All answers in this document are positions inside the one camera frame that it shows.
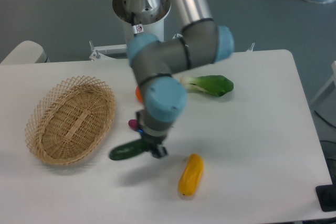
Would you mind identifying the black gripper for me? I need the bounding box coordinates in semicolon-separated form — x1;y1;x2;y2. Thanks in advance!
136;110;168;159

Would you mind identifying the green cucumber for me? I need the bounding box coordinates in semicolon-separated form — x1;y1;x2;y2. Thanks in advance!
109;139;148;161

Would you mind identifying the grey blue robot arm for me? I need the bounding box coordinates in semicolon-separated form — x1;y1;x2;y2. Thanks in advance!
109;0;235;161

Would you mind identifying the woven wicker basket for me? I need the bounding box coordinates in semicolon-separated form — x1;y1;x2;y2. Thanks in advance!
25;76;116;165

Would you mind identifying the purple sweet potato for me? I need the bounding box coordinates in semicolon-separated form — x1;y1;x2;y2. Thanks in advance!
128;119;138;130

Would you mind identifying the yellow pepper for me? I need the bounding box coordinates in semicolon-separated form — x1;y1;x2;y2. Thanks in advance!
177;153;204;197

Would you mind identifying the orange tomato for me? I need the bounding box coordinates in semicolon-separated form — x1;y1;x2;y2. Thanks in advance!
135;87;143;103

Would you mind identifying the green bok choy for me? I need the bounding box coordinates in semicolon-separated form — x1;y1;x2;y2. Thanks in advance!
180;75;234;97

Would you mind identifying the white chair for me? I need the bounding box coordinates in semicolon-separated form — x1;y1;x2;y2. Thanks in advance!
1;40;50;65

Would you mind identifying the black device at edge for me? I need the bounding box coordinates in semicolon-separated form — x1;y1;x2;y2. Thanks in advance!
316;185;335;212

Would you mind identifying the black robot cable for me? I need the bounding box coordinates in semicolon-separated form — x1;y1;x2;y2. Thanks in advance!
130;11;140;37

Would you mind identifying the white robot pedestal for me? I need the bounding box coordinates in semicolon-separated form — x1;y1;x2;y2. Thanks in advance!
89;0;171;60

